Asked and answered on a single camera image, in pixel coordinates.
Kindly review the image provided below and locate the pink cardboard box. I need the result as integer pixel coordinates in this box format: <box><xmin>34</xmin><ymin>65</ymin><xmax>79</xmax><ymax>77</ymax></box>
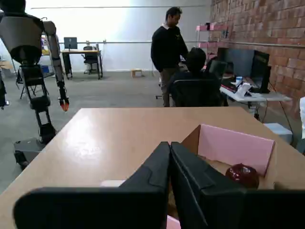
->
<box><xmin>166</xmin><ymin>123</ymin><xmax>277</xmax><ymax>229</ymax></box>

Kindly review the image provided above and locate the white storage box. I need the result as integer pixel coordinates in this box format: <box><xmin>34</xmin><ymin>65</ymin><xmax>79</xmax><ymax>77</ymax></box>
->
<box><xmin>263</xmin><ymin>122</ymin><xmax>294</xmax><ymax>144</ymax></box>

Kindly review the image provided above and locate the white desk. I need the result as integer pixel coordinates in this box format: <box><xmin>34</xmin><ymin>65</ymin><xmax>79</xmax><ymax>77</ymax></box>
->
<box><xmin>219</xmin><ymin>83</ymin><xmax>294</xmax><ymax>120</ymax></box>

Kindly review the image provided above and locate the black office chair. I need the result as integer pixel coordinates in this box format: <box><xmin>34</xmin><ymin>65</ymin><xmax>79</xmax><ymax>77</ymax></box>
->
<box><xmin>169</xmin><ymin>78</ymin><xmax>225</xmax><ymax>107</ymax></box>
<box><xmin>81</xmin><ymin>45</ymin><xmax>100</xmax><ymax>75</ymax></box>

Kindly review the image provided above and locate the white plastic sheet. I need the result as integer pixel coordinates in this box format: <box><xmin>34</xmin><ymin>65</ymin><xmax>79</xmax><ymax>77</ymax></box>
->
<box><xmin>298</xmin><ymin>96</ymin><xmax>305</xmax><ymax>139</ymax></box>

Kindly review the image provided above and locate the white plastic figure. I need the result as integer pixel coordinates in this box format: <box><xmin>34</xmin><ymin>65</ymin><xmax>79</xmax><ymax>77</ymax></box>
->
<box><xmin>235</xmin><ymin>82</ymin><xmax>253</xmax><ymax>98</ymax></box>

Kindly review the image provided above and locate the black folding chair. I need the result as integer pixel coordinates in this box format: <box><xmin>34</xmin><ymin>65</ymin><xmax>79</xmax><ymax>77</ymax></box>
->
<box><xmin>16</xmin><ymin>66</ymin><xmax>45</xmax><ymax>100</ymax></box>

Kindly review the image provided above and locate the small cardboard box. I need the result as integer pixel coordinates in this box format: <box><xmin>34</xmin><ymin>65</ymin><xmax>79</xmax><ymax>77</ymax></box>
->
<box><xmin>131</xmin><ymin>68</ymin><xmax>145</xmax><ymax>78</ymax></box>

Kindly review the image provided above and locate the black computer monitor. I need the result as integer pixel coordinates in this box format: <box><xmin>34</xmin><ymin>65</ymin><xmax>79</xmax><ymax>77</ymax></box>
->
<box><xmin>251</xmin><ymin>49</ymin><xmax>272</xmax><ymax>94</ymax></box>

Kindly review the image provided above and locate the seated person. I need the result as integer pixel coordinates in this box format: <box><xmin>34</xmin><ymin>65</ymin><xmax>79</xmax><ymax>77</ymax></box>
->
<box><xmin>166</xmin><ymin>47</ymin><xmax>222</xmax><ymax>96</ymax></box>

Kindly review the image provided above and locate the wooden desk with black legs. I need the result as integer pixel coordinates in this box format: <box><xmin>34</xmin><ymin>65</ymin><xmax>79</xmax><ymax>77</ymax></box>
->
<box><xmin>60</xmin><ymin>49</ymin><xmax>104</xmax><ymax>80</ymax></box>

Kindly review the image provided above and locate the small dark monitor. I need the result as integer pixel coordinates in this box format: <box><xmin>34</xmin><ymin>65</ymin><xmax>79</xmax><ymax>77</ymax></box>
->
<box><xmin>63</xmin><ymin>36</ymin><xmax>78</xmax><ymax>51</ymax></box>

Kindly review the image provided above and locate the standing person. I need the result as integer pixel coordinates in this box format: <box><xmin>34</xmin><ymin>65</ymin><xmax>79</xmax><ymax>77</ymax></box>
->
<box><xmin>150</xmin><ymin>6</ymin><xmax>189</xmax><ymax>108</ymax></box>

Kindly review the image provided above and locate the pink shelf rack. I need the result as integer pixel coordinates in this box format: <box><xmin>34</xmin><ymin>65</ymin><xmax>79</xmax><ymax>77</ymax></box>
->
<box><xmin>195</xmin><ymin>22</ymin><xmax>230</xmax><ymax>61</ymax></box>

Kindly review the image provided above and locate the grey humanoid robot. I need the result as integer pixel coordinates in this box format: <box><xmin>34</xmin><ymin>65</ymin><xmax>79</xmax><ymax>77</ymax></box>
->
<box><xmin>0</xmin><ymin>0</ymin><xmax>71</xmax><ymax>169</ymax></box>

